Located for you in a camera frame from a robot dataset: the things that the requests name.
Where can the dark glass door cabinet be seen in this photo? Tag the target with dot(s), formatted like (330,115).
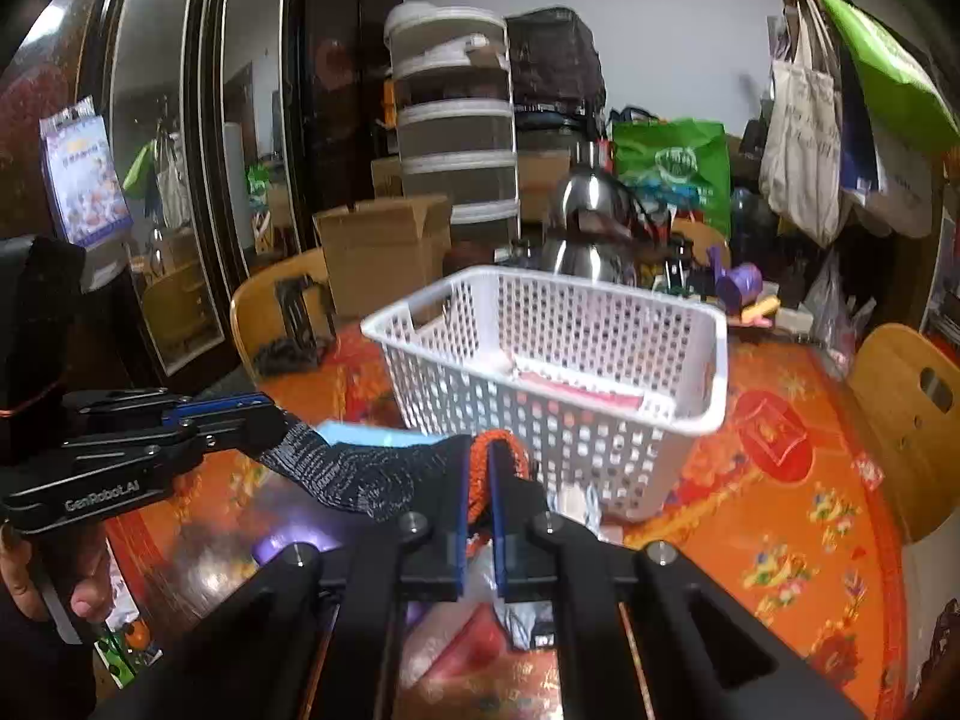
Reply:
(185,145)

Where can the white blue hanging bag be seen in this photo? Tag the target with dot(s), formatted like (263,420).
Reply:
(888,186)

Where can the black folding stand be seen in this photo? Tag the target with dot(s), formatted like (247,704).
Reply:
(302,347)

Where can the wooden chair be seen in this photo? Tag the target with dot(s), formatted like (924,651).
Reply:
(254,314)
(908,391)

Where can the open cardboard box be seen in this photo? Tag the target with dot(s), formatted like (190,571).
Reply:
(382,250)

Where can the black storage crate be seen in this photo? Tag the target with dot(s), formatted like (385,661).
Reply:
(555,67)

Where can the green shopping bag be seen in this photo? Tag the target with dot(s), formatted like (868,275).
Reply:
(683,163)

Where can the stainless steel kettle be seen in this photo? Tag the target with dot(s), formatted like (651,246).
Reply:
(596,227)

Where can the beige canvas tote bag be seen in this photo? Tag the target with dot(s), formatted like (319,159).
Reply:
(799,173)

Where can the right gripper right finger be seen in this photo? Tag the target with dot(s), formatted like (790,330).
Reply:
(642,634)

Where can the grey white drawer tower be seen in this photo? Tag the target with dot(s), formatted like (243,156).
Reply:
(456,135)

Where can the wooden chair left side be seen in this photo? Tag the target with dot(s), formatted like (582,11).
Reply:
(254,314)

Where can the light blue tissue pack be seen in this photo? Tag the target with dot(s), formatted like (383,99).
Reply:
(338,432)

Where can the grey knitted glove orange cuff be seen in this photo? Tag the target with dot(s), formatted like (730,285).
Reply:
(385,482)

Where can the person's left hand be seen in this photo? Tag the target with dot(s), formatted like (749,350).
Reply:
(77,566)

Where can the wooden chair right side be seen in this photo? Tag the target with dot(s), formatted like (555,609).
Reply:
(908,391)

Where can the lime green hanging bag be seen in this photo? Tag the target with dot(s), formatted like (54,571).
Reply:
(883,84)

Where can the white plastic perforated basket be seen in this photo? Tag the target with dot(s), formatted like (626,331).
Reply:
(445,348)

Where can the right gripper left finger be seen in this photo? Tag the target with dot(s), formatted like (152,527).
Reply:
(316,634)

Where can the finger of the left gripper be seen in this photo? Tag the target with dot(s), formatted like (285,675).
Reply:
(180,441)
(148,407)

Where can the pink packet in basket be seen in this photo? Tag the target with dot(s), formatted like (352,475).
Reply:
(575,382)

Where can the purple plastic cup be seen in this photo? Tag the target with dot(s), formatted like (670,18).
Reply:
(738,287)

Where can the orange floral tablecloth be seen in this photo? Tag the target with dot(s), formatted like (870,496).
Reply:
(782,507)

